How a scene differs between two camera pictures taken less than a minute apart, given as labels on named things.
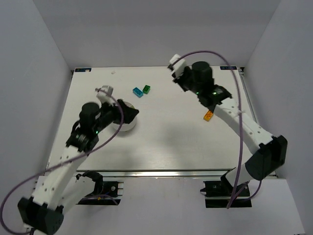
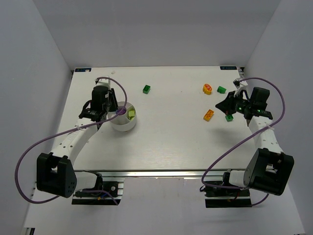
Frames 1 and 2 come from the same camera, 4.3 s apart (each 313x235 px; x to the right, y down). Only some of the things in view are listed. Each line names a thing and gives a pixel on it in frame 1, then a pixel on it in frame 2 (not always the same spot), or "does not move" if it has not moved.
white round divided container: x=126 y=127 does not move
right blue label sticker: x=228 y=68 does not move
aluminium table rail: x=160 y=174 does not move
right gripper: x=179 y=79 -> x=231 y=104
